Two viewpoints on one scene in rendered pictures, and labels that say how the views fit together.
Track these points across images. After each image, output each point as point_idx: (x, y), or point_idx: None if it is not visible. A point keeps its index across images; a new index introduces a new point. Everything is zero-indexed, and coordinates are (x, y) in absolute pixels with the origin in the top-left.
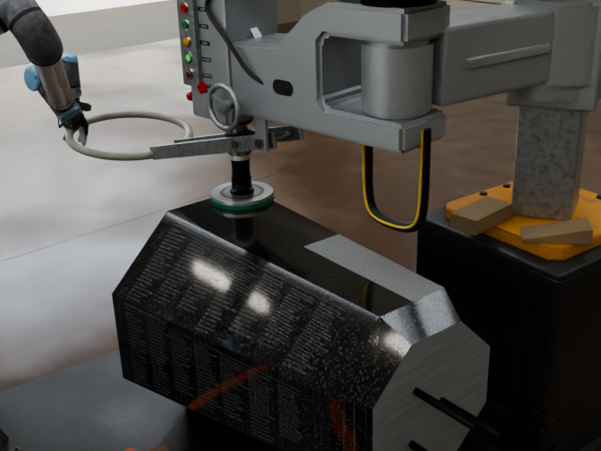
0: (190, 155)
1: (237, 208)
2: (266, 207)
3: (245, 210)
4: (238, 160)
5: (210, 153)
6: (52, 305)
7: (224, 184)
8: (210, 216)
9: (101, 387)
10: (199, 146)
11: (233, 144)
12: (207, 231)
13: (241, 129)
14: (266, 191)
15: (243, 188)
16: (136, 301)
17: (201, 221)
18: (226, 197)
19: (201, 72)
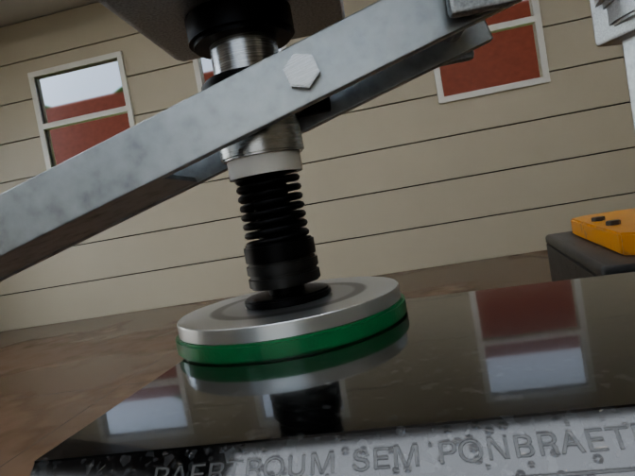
0: (42, 230)
1: (363, 331)
2: (416, 308)
3: (388, 330)
4: (284, 168)
5: (160, 172)
6: None
7: (196, 313)
8: (322, 382)
9: None
10: (95, 167)
11: (300, 66)
12: (477, 421)
13: (273, 52)
14: (352, 280)
15: (312, 273)
16: None
17: (328, 408)
18: (279, 314)
19: None
